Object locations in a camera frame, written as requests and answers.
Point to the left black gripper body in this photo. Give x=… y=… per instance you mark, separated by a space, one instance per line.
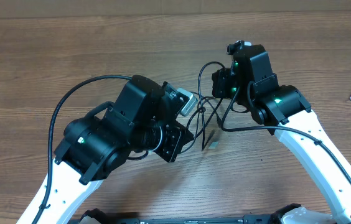
x=171 y=141

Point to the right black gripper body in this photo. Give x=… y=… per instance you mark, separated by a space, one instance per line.
x=226 y=85

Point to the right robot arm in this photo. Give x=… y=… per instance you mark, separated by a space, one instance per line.
x=286 y=113

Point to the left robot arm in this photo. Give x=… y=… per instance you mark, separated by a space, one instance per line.
x=143 y=119

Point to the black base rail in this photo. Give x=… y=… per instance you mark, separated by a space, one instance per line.
x=97 y=216

